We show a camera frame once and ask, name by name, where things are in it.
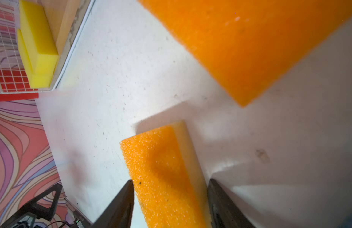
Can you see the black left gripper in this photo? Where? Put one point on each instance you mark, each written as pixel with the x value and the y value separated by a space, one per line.
pixel 34 210

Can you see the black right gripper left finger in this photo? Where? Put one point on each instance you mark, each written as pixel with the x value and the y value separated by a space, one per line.
pixel 118 213

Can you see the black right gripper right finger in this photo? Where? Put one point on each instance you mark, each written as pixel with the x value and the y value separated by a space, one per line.
pixel 224 213

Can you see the orange sponge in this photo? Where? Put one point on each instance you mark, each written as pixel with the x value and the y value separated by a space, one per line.
pixel 168 179
pixel 247 45

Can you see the yellow thick sponge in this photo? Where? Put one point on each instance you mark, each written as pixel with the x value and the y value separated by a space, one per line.
pixel 37 35
pixel 39 78

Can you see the red plastic cup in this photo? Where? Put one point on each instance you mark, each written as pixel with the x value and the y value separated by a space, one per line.
pixel 14 85

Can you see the white wire wooden shelf rack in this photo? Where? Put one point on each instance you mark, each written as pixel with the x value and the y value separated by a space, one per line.
pixel 66 20

